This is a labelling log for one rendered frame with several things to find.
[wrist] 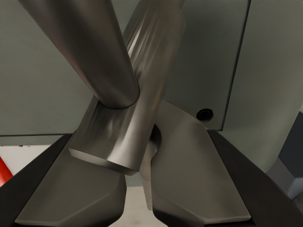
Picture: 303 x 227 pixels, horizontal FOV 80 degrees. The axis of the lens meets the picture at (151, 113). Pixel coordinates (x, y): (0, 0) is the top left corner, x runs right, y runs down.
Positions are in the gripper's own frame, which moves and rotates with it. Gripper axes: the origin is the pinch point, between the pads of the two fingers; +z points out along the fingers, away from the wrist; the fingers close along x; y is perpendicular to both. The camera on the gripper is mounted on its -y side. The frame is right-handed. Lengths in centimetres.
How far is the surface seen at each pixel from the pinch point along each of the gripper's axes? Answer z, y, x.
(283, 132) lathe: 3.6, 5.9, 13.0
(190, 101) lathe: 3.0, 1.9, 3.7
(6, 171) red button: 2.6, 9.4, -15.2
